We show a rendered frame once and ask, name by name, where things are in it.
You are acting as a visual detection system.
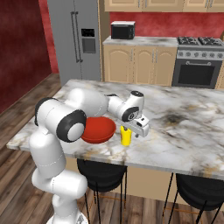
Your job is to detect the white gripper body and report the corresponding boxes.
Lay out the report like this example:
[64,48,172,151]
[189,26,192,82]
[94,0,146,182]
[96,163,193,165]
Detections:
[124,114,151,138]

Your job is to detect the yellow cup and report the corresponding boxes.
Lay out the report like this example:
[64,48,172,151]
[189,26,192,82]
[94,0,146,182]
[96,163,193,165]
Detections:
[120,125,133,147]

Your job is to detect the red bowl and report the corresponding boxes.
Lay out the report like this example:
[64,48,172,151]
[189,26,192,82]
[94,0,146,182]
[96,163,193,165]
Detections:
[80,115,117,144]

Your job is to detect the black bar stool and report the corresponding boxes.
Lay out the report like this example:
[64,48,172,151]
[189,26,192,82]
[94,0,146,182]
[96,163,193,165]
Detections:
[76,158,129,224]
[161,172,224,224]

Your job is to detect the beige lower cupboards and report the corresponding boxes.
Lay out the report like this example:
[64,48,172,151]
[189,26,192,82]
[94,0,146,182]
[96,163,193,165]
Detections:
[102,44,179,87]

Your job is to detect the beige cupboards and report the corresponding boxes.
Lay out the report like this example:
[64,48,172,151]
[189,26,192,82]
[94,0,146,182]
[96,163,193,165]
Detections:
[103,0,224,13]
[102,44,179,87]

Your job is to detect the steel oven with hob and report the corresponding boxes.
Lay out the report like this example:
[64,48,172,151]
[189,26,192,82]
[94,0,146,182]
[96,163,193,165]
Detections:
[171,36,224,90]

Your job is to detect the black microwave oven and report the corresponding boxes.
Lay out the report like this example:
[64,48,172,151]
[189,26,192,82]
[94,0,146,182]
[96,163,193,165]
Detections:
[110,20,137,40]

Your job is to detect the grey fridge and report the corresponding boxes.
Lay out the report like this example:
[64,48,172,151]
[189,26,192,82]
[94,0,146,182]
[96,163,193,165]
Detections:
[46,0,102,87]

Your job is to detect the beige upper cupboards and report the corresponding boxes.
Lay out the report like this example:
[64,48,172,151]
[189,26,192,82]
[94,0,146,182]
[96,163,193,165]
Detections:
[103,0,224,13]

